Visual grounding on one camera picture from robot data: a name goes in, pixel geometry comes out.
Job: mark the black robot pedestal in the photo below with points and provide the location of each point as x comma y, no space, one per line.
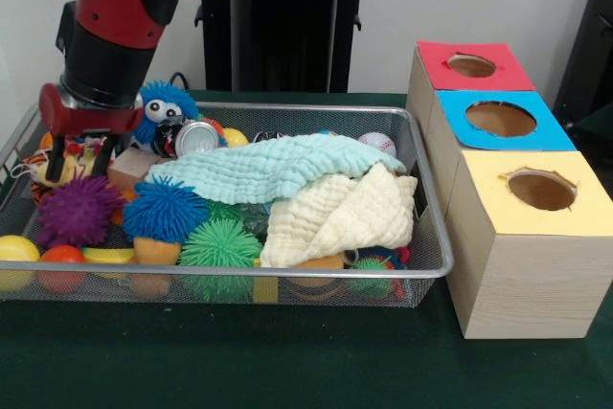
278,45

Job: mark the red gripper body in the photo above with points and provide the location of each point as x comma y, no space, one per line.
86,121

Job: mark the green spiky ball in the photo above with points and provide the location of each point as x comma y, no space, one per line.
220,246

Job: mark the red orange ball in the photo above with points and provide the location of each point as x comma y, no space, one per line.
62,256

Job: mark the dark green table cloth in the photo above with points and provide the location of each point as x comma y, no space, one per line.
239,361

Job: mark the white baseball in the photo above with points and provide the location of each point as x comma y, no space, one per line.
380,143

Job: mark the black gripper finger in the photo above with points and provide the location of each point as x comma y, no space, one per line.
103,157
56,162

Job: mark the silver mesh bin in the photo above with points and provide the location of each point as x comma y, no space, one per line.
306,296

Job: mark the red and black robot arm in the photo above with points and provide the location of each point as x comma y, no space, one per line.
120,11

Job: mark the crushed soda can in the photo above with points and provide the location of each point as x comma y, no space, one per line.
194,138

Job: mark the purple spiky ball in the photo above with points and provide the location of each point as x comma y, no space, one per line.
79,212

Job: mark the mint green cloth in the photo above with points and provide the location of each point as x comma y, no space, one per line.
268,169

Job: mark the cream cloth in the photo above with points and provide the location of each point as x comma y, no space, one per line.
345,217

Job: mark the wooden box with three holes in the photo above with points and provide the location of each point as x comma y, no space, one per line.
527,284

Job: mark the yellow smooth ball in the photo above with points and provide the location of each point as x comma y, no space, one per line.
16,251

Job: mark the blue spiky ball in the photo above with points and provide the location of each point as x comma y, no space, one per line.
165,210

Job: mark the green cloth covered side table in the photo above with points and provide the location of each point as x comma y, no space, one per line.
594,131

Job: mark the blue fuzzy ball with eyes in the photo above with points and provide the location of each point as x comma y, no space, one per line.
182,105

